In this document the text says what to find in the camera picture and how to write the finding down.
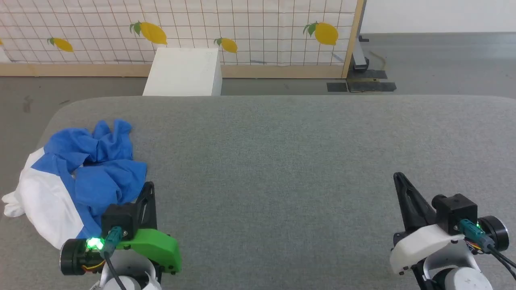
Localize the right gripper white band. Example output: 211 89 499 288
389 173 510 276

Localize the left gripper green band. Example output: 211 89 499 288
60 182 183 277

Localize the blue and white t-shirt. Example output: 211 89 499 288
2 119 148 250

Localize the large black floor tape patch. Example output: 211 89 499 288
347 69 397 93

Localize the white box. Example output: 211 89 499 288
142 47 223 97

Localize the grey metal partition foot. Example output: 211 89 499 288
352 35 370 73

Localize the lemon print partition screen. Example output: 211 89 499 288
0 0 366 79

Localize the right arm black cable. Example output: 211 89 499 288
459 219 516 280

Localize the thin yellowish floor wire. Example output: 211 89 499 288
370 50 388 70

